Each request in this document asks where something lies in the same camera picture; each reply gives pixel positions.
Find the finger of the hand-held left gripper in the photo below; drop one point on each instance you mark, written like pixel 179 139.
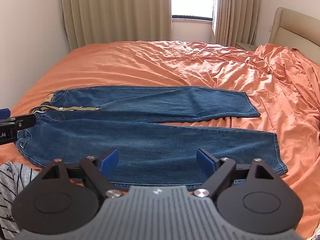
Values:
pixel 25 121
pixel 5 112

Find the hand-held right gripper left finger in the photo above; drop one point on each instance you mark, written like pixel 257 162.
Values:
pixel 110 159

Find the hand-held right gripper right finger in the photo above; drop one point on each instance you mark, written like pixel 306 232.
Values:
pixel 205 161

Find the blue denim pants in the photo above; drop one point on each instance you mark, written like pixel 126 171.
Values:
pixel 150 135

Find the khaki belt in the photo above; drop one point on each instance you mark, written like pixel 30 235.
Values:
pixel 75 108

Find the grey striped shirt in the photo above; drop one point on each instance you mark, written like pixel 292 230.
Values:
pixel 12 187

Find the orange bed sheet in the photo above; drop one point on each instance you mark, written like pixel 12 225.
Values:
pixel 140 62

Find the crumpled orange duvet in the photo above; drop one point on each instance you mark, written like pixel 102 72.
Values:
pixel 287 85

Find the beige nightstand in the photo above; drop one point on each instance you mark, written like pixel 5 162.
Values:
pixel 246 46

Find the wide beige curtain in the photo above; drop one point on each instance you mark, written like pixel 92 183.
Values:
pixel 112 10

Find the narrow beige curtain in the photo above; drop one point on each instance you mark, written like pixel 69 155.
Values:
pixel 237 10

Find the beige padded headboard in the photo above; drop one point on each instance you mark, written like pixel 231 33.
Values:
pixel 292 27

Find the window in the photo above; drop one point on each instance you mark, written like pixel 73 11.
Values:
pixel 192 0

